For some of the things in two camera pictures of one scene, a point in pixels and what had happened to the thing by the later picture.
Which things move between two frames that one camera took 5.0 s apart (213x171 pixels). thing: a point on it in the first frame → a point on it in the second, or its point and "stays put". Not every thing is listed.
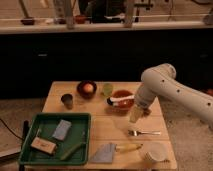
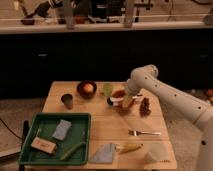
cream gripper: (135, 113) → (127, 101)
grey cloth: (104, 153) stays put
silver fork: (146, 132) stays put
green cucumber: (72, 150) stays put
